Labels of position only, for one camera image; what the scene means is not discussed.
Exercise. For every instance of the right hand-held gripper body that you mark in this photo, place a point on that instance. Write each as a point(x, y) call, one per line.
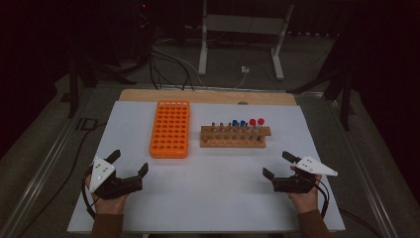
point(294, 184)

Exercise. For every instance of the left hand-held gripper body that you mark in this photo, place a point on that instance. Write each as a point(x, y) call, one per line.
point(119, 188)

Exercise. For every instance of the red-capped plastic tube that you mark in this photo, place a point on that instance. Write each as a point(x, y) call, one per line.
point(252, 122)
point(261, 121)

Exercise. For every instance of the orange plastic tube rack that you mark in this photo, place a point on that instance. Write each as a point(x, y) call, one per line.
point(170, 130)

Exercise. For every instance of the wooden test tube rack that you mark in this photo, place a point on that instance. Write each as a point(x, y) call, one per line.
point(231, 144)

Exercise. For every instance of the blue-capped plastic tube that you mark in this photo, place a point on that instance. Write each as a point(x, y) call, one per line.
point(242, 123)
point(234, 123)

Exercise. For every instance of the clear glass test tube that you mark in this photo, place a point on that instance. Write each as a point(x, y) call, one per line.
point(221, 127)
point(213, 127)

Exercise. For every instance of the person's left hand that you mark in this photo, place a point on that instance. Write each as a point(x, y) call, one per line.
point(110, 205)

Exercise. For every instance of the person's right hand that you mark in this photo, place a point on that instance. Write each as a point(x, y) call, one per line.
point(307, 202)

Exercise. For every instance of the black tripod stand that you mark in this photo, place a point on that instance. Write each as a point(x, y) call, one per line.
point(73, 89)
point(346, 99)

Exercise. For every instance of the white power plug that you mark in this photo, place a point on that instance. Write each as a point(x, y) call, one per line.
point(245, 69)

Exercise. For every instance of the white metal stand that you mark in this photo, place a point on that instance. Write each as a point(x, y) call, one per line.
point(244, 23)

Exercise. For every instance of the aluminium floor rail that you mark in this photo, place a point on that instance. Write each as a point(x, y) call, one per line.
point(360, 167)
point(46, 168)

